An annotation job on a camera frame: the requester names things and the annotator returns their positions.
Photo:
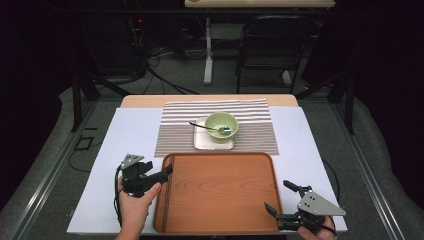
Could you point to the brown wooden tray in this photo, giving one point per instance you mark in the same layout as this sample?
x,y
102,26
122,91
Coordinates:
x,y
223,193

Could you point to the person's right hand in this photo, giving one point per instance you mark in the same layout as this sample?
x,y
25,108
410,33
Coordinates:
x,y
316,235

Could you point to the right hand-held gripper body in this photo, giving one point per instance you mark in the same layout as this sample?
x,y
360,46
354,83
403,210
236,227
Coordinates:
x,y
311,210

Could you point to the dark equipment with red light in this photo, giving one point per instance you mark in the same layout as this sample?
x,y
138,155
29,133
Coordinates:
x,y
138,25

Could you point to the white square plate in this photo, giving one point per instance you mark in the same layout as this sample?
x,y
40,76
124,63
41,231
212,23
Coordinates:
x,y
203,141

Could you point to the beige desk with white legs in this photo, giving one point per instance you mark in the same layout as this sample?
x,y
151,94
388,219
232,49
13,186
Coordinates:
x,y
208,66

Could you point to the striped brown white placemat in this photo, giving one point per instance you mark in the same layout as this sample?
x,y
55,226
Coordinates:
x,y
180,133

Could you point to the black metal stand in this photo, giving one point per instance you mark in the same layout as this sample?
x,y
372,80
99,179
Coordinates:
x,y
76,106
349,110

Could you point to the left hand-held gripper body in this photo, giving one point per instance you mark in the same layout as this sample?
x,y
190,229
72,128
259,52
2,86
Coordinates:
x,y
135,180

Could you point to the aluminium rail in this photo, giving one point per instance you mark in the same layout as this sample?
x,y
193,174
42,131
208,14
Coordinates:
x,y
50,173
370,180

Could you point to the light green bowl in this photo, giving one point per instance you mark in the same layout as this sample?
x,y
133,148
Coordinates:
x,y
218,120

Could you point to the person's left hand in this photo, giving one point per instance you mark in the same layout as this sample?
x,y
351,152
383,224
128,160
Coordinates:
x,y
135,210

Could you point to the black folding chair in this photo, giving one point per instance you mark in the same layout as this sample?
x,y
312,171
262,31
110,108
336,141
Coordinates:
x,y
273,63

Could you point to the white sheet table cover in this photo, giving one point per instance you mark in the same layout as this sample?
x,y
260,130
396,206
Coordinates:
x,y
100,186

